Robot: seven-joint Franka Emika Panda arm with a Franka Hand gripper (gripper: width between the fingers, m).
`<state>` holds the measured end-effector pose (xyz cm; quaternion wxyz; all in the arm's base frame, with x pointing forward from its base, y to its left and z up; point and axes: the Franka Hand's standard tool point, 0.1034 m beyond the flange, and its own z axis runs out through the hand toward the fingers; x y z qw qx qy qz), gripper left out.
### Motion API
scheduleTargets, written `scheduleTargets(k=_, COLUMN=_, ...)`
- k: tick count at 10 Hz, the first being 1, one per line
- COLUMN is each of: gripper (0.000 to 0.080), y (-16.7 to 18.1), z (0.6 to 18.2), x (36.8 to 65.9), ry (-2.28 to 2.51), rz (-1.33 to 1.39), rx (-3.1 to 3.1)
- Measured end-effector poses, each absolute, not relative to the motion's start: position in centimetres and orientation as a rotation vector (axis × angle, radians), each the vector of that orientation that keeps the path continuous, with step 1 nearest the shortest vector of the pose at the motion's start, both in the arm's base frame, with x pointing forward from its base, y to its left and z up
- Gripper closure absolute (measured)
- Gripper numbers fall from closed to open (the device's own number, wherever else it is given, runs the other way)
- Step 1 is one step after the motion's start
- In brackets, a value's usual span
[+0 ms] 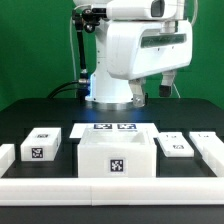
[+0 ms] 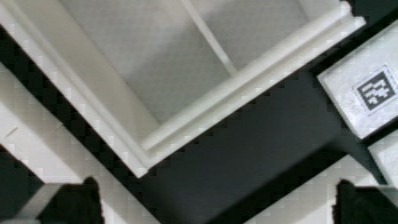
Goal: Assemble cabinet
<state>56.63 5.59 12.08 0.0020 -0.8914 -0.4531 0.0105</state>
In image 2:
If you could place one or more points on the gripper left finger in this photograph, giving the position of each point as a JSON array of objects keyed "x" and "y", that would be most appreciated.
[{"x": 64, "y": 204}]

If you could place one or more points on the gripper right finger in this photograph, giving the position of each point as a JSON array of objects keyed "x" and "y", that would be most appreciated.
[{"x": 366, "y": 204}]

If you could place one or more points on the white cabinet body box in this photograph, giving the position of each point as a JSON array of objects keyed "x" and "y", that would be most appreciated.
[{"x": 160, "y": 62}]

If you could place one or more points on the white obstacle fence bar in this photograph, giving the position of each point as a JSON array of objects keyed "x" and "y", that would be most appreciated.
[{"x": 51, "y": 153}]

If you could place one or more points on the white AprilTag base plate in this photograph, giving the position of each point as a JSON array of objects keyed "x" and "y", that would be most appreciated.
[{"x": 359, "y": 82}]

